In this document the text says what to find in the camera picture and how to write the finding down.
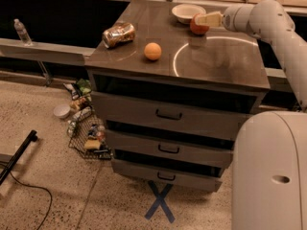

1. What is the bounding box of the middle grey drawer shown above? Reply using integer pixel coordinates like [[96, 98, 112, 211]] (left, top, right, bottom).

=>
[[106, 130, 233, 169]]

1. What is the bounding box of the crushed shiny snack can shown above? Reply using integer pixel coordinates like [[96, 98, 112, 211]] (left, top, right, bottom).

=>
[[102, 23, 135, 49]]

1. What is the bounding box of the black stand leg left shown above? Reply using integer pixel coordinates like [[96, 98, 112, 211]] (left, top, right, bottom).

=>
[[0, 130, 37, 185]]

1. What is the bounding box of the grey drawer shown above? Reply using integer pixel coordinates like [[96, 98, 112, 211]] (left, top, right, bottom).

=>
[[91, 92, 249, 141], [111, 159, 222, 192], [106, 130, 233, 169]]

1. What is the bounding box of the black floor cable left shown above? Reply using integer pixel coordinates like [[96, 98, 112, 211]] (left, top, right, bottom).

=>
[[0, 161, 54, 230]]

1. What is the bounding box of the blue tape cross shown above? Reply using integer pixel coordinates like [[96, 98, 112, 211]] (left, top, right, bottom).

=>
[[145, 181, 175, 223]]

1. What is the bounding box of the small white bowl on floor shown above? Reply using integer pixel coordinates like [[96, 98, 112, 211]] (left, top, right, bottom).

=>
[[53, 104, 70, 119]]

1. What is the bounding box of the green snack bag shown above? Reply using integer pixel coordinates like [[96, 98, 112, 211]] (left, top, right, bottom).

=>
[[76, 79, 92, 95]]

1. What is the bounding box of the orange fruit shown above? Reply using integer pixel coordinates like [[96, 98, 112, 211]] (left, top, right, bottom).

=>
[[144, 42, 162, 60]]

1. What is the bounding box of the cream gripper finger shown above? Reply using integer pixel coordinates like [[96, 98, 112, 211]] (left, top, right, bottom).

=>
[[195, 11, 223, 27]]

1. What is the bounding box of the grey drawer cabinet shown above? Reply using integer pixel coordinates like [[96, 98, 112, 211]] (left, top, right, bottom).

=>
[[86, 1, 270, 180]]

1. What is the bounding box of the clear plastic water bottle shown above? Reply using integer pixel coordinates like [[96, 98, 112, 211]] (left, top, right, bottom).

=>
[[14, 18, 33, 46]]

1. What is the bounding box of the red apple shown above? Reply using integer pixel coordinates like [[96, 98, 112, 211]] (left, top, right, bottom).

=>
[[190, 14, 209, 35]]

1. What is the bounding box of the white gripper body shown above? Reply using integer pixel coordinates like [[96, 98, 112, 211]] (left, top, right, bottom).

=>
[[222, 4, 254, 33]]

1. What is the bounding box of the white paper bowl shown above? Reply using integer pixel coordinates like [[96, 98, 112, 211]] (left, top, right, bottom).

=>
[[172, 4, 206, 24]]

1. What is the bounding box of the bottom grey drawer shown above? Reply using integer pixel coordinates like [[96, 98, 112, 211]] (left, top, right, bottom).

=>
[[111, 159, 222, 192]]

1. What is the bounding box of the black wire basket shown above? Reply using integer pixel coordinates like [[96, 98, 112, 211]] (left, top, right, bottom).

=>
[[67, 114, 112, 160]]

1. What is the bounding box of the top grey drawer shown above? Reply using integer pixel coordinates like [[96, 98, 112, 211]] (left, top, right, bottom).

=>
[[91, 92, 249, 141]]

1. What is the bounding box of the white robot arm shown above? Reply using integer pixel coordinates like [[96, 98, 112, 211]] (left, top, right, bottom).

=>
[[193, 0, 307, 230]]

